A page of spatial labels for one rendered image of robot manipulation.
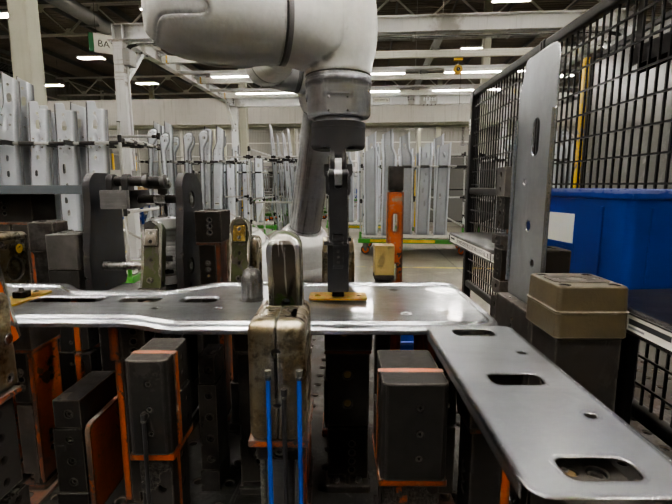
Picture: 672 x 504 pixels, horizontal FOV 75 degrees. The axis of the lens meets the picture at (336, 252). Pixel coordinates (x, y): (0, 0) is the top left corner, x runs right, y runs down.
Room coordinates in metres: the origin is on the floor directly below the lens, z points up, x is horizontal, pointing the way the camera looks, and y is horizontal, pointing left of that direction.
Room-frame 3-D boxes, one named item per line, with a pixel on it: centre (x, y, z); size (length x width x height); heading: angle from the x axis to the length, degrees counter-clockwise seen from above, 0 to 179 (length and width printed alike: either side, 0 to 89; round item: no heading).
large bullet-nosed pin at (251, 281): (0.62, 0.12, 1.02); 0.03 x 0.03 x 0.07
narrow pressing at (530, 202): (0.61, -0.27, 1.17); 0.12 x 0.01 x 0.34; 0
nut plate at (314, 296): (0.62, 0.00, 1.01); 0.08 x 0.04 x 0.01; 90
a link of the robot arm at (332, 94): (0.62, 0.00, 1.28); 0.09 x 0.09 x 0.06
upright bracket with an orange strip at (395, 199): (0.78, -0.10, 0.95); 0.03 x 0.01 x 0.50; 90
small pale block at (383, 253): (0.75, -0.08, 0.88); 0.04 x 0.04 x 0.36; 0
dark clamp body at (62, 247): (0.82, 0.49, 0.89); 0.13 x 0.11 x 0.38; 0
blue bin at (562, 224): (0.71, -0.44, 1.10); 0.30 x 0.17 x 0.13; 7
